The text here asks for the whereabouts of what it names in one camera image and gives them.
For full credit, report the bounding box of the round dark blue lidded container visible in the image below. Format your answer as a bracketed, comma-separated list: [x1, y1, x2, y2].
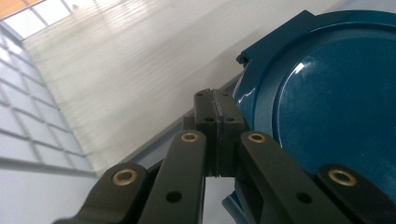
[221, 8, 396, 224]

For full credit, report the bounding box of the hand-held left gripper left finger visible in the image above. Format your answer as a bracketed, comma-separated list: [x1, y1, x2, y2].
[182, 89, 219, 178]

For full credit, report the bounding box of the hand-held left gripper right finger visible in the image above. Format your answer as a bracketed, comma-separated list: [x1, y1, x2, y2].
[212, 89, 250, 178]

